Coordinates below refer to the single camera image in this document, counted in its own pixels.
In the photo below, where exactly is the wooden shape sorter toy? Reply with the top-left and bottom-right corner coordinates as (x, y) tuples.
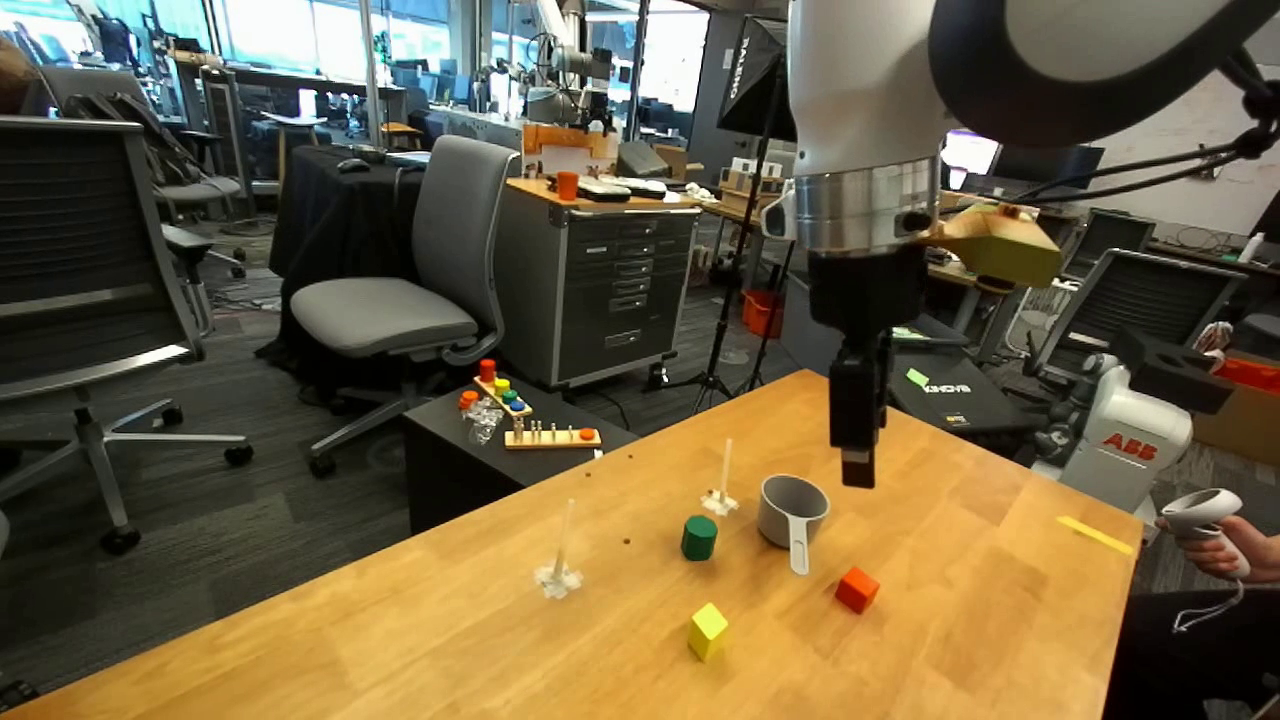
(504, 425), (606, 452)

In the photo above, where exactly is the red bucket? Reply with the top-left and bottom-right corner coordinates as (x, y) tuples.
(745, 289), (783, 341)

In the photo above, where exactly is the clear straw on tape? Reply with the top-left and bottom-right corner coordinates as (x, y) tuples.
(537, 502), (586, 601)
(704, 437), (740, 516)

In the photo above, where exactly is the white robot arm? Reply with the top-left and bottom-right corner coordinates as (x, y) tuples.
(787, 0), (1276, 486)

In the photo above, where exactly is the orange cup on cabinet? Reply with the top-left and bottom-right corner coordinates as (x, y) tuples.
(551, 172), (579, 199)

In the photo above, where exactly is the grey drawer cabinet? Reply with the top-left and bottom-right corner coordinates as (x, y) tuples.
(496, 180), (701, 387)

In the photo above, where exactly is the grey office chair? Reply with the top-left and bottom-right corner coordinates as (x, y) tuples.
(287, 137), (516, 476)

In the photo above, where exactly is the white ABB robot base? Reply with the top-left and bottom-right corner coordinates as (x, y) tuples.
(1059, 354), (1192, 511)

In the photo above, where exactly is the black mesh office chair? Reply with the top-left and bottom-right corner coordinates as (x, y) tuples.
(0, 115), (257, 555)

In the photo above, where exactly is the grey measuring cup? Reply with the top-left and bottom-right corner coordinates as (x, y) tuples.
(756, 476), (834, 576)

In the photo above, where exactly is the red cube block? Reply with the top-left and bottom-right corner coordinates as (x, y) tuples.
(837, 566), (879, 610)

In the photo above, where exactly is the green cylinder block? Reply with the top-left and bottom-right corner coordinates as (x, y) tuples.
(681, 516), (719, 558)

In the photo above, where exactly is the white VR controller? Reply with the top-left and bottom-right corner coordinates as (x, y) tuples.
(1160, 486), (1251, 580)

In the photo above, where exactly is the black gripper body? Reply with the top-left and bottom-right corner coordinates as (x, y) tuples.
(808, 243), (926, 452)

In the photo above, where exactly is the black softbox light stand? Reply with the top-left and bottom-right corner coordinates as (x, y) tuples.
(695, 16), (796, 400)

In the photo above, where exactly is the yellow tape strip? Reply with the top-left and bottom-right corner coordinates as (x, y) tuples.
(1056, 516), (1135, 555)

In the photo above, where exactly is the operator hand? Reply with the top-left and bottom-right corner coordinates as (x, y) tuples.
(1186, 516), (1280, 584)

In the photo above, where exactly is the low black side table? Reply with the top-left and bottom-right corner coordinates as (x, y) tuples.
(402, 394), (594, 530)

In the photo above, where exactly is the yellow cube block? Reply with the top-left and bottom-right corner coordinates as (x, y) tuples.
(688, 602), (734, 662)

